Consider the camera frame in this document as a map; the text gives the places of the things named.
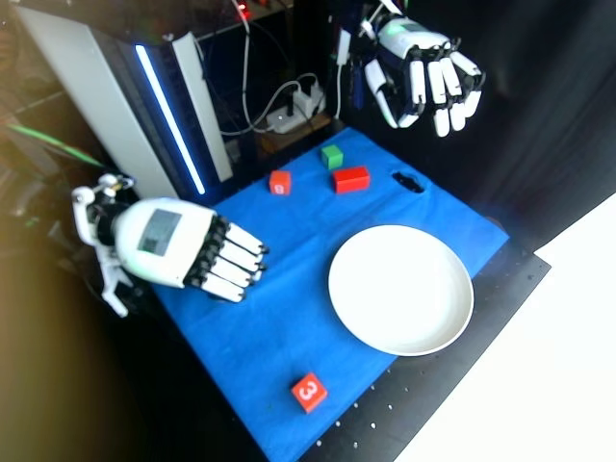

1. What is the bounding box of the white power strip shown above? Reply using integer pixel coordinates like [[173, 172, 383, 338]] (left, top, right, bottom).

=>
[[266, 81, 328, 135]]

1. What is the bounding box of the white cable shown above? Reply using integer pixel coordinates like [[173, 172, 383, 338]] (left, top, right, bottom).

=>
[[229, 0, 254, 126]]

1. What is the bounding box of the white cable adapter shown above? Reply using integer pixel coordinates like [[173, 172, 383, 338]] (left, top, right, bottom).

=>
[[336, 28, 353, 66]]

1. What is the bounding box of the red rectangular block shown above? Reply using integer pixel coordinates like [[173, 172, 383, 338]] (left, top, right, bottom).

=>
[[331, 166, 372, 195]]

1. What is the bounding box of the white tower with blue light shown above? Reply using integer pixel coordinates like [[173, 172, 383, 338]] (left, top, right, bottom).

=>
[[13, 4, 236, 203]]

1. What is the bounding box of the blue cloth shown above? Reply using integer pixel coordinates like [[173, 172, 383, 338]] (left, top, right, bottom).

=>
[[152, 125, 511, 462]]

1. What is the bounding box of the green cube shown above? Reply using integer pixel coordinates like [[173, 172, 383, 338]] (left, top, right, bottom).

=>
[[321, 144, 345, 170]]

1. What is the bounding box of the white round plate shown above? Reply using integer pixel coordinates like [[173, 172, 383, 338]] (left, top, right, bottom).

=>
[[327, 224, 475, 357]]

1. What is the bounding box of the red cube with number three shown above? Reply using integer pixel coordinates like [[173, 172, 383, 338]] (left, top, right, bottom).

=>
[[290, 372, 329, 414]]

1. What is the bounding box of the grey cable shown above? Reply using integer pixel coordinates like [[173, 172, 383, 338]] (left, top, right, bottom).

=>
[[243, 71, 321, 139]]

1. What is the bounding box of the red cube with white digit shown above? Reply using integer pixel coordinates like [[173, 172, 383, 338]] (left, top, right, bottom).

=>
[[268, 169, 293, 197]]

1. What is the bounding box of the green cable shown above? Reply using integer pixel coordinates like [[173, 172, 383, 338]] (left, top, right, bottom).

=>
[[7, 122, 105, 168]]

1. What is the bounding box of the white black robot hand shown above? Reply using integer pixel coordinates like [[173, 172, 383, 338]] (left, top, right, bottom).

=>
[[114, 195, 270, 304], [363, 13, 485, 140]]

